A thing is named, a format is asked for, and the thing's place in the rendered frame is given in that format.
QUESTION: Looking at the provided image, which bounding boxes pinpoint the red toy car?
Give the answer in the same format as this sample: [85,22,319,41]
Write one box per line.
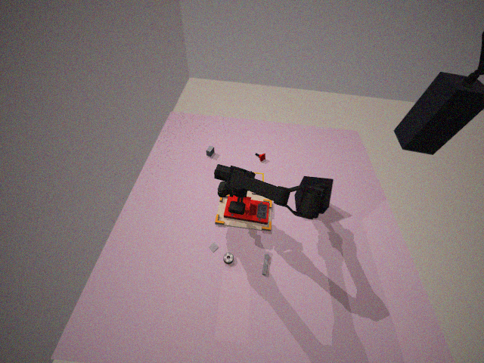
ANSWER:
[224,196,269,225]

